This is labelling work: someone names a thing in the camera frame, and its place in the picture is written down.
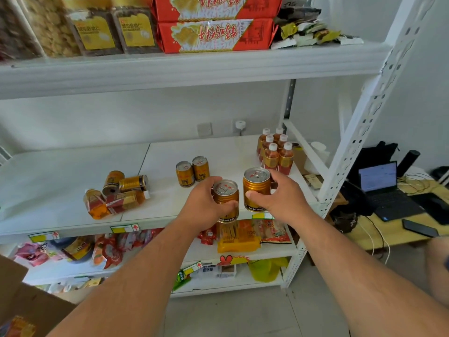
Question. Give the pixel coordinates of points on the person's right hand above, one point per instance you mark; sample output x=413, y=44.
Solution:
x=287, y=201

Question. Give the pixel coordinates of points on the person's left hand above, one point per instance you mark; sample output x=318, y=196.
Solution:
x=200, y=208

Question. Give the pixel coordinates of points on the white metal shelf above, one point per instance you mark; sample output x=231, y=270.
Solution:
x=70, y=178

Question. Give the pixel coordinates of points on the person's right forearm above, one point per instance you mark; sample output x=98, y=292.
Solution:
x=361, y=284

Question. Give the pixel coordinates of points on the person's left forearm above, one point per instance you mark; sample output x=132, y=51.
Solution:
x=133, y=284

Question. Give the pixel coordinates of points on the yellow white price tag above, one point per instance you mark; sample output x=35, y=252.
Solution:
x=193, y=268
x=263, y=215
x=124, y=228
x=44, y=237

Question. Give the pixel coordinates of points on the red printed snack packet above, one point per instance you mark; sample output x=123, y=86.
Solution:
x=277, y=231

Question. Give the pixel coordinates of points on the yellow snack packet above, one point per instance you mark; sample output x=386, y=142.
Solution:
x=238, y=238

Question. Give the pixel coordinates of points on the white paper roll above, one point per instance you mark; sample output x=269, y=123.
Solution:
x=317, y=156

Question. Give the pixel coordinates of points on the yellow-green plastic bag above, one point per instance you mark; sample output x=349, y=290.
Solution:
x=266, y=270

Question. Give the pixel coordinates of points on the white round plug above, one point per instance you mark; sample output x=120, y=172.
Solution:
x=240, y=125

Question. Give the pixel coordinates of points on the black laptop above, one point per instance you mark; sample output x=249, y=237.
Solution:
x=378, y=177

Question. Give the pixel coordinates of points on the black backpack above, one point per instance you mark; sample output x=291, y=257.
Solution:
x=372, y=156

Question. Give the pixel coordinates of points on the pile of colourful snack packets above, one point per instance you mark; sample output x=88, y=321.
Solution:
x=105, y=252

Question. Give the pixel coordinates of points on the low wooden table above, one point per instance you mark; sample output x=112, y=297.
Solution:
x=396, y=235

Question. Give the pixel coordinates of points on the black cylinder speaker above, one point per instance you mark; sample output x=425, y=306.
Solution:
x=408, y=162

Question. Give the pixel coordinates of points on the black phone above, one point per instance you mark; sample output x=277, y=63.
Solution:
x=421, y=228

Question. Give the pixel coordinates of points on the black mouse pad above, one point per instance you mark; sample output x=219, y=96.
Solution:
x=433, y=207

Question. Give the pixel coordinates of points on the black round pouch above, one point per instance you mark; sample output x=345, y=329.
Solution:
x=441, y=173

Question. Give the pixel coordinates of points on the pile of small snack sachets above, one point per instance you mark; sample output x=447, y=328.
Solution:
x=308, y=33

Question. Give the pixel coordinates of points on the red biscuit packet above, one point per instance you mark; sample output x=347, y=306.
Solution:
x=263, y=6
x=259, y=33

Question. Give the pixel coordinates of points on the clear jar yellow label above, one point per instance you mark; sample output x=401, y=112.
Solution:
x=96, y=33
x=136, y=31

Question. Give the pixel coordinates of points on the large brown carton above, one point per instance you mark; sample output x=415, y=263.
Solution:
x=38, y=308

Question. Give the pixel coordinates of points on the clear jar pale snacks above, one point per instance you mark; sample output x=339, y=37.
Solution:
x=49, y=31

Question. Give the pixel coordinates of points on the clear jar dark nuts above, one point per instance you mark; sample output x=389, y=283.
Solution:
x=17, y=35

